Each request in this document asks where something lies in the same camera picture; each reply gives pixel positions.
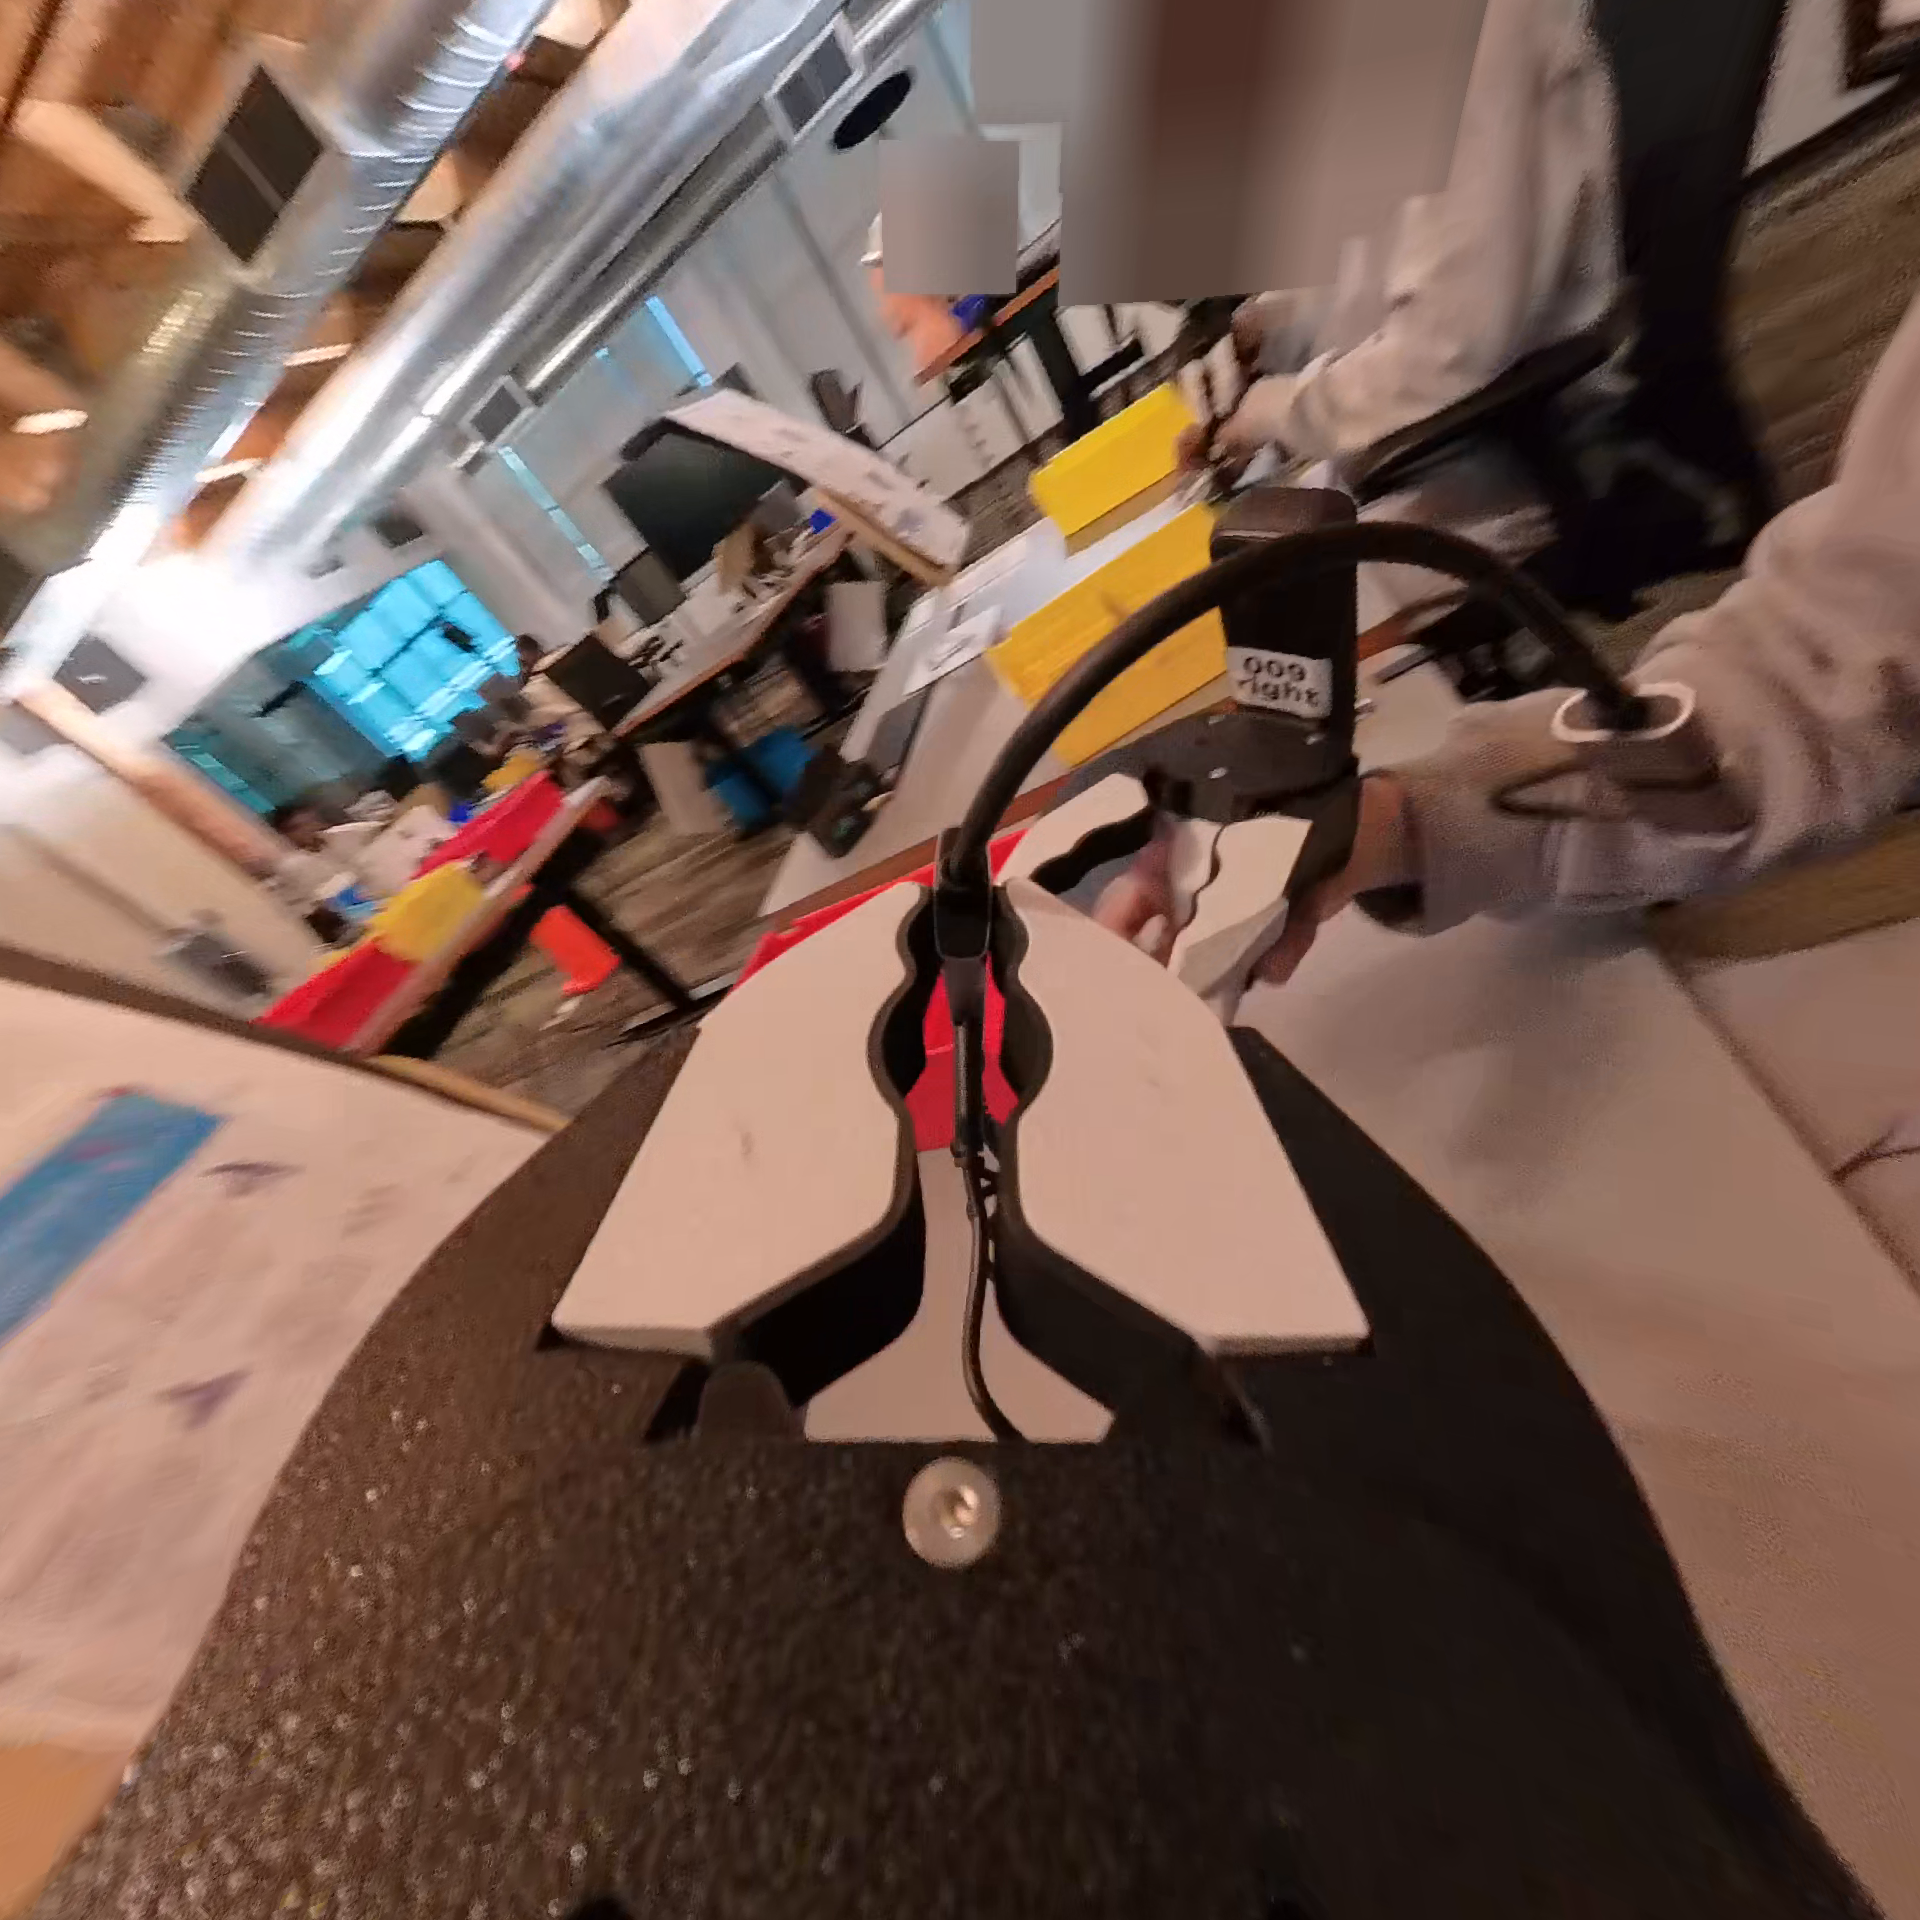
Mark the grey wood-edged table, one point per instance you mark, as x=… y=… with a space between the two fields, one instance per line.
x=923 y=721

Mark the black office chair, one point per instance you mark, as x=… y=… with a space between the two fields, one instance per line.
x=1681 y=301

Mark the grey desk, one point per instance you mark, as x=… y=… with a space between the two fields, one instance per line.
x=1500 y=1201

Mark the black box green display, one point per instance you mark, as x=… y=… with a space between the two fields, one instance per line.
x=840 y=809

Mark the orange traffic cone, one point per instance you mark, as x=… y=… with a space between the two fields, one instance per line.
x=580 y=955

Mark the person's right hand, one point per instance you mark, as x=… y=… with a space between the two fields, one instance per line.
x=1366 y=855

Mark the yellow plastic bin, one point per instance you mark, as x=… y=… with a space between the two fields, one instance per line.
x=1109 y=465
x=1109 y=645
x=428 y=916

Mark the wooden document stand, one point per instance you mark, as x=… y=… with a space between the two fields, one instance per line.
x=840 y=465
x=225 y=1349

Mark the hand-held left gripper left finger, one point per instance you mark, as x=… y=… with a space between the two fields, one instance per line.
x=720 y=1172

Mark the person's right forearm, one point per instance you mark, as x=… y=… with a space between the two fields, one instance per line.
x=1799 y=645

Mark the silver ventilation duct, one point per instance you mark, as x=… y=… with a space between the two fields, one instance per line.
x=196 y=301
x=494 y=254

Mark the black computer monitor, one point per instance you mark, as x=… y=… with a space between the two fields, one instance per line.
x=692 y=504

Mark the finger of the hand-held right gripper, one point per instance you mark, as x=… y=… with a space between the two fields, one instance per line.
x=1245 y=902
x=1088 y=820

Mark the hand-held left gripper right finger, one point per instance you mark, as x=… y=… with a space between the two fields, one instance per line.
x=1185 y=1172

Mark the red plastic bin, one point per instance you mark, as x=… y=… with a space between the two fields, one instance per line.
x=347 y=990
x=926 y=1073

